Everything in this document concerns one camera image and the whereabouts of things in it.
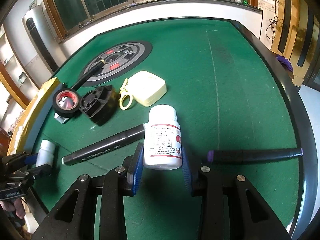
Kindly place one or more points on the standing air conditioner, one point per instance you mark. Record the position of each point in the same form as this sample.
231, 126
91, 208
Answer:
43, 39

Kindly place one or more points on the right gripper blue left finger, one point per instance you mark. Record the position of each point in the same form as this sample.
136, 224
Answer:
134, 171

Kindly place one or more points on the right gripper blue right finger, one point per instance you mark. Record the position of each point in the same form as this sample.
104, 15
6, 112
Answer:
190, 169

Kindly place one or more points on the person left hand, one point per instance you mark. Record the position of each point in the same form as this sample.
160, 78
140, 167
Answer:
15, 206

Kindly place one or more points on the white pill bottle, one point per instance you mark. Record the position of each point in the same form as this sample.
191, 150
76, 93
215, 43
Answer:
45, 154

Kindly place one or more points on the black marker grey cap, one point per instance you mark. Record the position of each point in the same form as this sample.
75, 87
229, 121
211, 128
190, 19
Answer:
106, 145

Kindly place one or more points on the black marker on centre panel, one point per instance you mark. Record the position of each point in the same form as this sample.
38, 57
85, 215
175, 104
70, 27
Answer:
88, 74

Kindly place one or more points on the yellow cardboard box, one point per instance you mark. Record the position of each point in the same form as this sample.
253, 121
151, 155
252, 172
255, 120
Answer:
30, 122

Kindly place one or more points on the round grey table centre panel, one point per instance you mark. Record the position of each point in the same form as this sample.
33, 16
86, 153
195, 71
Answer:
119, 59

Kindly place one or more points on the white power adapter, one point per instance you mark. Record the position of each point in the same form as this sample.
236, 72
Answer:
60, 119

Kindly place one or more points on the black cooling fan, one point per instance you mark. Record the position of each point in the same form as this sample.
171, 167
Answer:
99, 104

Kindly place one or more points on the cream earbud case with ring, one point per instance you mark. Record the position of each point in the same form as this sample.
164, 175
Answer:
143, 87

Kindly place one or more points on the white bottle red label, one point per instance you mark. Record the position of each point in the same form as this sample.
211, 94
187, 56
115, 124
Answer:
162, 141

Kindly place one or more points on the black electrical tape roll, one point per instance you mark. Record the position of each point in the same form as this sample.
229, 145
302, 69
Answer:
66, 102

